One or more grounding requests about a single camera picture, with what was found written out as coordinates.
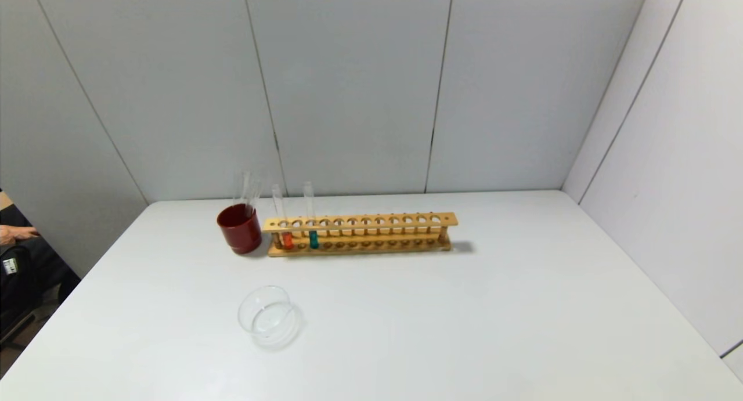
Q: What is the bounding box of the bystander bare hand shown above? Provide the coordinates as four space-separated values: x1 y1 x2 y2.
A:
0 225 40 246

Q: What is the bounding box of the test tube with red pigment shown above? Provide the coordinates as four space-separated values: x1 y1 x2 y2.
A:
271 184 294 250

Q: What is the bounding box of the test tube with blue pigment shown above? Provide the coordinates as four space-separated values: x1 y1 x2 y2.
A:
303 182 320 250

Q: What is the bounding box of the wooden test tube rack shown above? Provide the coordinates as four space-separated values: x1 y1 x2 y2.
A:
262 212 459 257

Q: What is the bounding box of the bystander dark clothing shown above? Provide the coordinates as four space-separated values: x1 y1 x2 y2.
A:
0 207 82 304

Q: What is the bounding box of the dark red cup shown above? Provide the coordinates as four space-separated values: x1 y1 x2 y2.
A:
217 204 263 255

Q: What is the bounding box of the clear glass dish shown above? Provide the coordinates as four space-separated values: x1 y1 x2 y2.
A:
237 286 302 348

